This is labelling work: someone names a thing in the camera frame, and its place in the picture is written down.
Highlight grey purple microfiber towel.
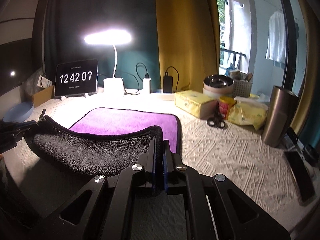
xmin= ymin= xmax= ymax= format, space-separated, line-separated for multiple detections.
xmin=24 ymin=107 xmax=182 ymax=178

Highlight yellow curtain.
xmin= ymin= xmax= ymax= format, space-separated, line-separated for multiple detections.
xmin=156 ymin=0 xmax=220 ymax=92

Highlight dark green curtain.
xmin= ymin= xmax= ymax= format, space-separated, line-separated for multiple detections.
xmin=44 ymin=0 xmax=161 ymax=89

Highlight steel tumbler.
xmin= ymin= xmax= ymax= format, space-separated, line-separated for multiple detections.
xmin=261 ymin=86 xmax=299 ymax=147

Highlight white power strip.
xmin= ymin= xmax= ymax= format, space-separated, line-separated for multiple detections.
xmin=150 ymin=90 xmax=175 ymax=101

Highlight tablet showing clock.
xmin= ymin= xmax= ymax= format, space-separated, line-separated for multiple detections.
xmin=54 ymin=59 xmax=98 ymax=97

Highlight metal bowl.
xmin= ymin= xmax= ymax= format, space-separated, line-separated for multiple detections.
xmin=203 ymin=74 xmax=234 ymax=88

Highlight white desk lamp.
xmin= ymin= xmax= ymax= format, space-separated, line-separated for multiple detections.
xmin=84 ymin=28 xmax=132 ymax=98

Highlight yellow tissue box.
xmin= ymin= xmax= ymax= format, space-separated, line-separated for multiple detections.
xmin=174 ymin=90 xmax=217 ymax=119

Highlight red yellow can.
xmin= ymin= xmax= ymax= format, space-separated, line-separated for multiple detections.
xmin=218 ymin=96 xmax=236 ymax=120

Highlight white tablet stand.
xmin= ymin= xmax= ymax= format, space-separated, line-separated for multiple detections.
xmin=60 ymin=93 xmax=89 ymax=101

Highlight white power adapter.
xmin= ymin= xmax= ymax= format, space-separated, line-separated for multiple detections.
xmin=143 ymin=74 xmax=151 ymax=94

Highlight white perforated basket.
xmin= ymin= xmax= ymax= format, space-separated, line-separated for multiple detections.
xmin=233 ymin=73 xmax=253 ymax=98

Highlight blue plate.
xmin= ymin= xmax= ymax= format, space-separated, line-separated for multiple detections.
xmin=3 ymin=101 xmax=34 ymax=123

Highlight black power adapter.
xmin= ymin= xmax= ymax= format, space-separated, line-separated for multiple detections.
xmin=163 ymin=72 xmax=173 ymax=93

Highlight white hanging shirt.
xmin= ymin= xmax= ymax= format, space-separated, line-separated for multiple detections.
xmin=266 ymin=11 xmax=286 ymax=64

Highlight white textured tablecloth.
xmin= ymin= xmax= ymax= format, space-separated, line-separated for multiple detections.
xmin=10 ymin=89 xmax=320 ymax=233

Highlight cardboard box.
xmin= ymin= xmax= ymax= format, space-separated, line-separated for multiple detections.
xmin=31 ymin=86 xmax=54 ymax=108

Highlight black scissors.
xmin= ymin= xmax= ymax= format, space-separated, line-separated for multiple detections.
xmin=206 ymin=109 xmax=227 ymax=129

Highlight black charger cable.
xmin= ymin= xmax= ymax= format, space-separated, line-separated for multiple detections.
xmin=109 ymin=62 xmax=151 ymax=96

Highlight yellow wet wipes pack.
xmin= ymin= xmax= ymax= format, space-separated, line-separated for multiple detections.
xmin=227 ymin=102 xmax=267 ymax=131

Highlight black smartphone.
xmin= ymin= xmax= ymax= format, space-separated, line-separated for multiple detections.
xmin=284 ymin=151 xmax=315 ymax=205

